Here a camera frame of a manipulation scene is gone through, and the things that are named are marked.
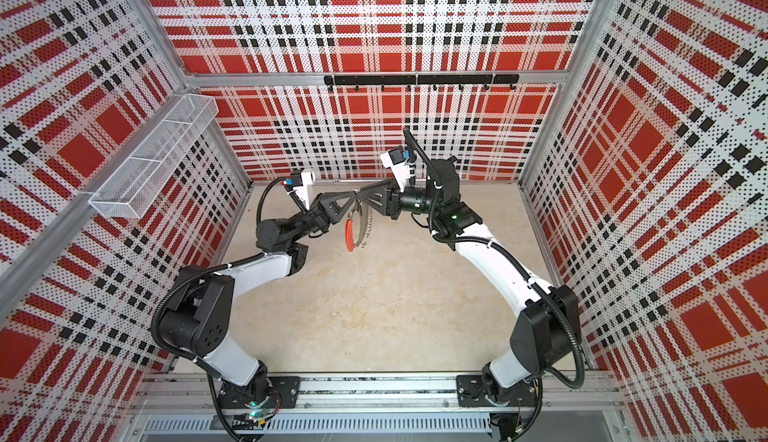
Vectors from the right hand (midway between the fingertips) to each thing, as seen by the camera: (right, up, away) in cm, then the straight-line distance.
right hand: (361, 195), depth 66 cm
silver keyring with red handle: (-2, -7, +8) cm, 11 cm away
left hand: (-1, -1, +1) cm, 1 cm away
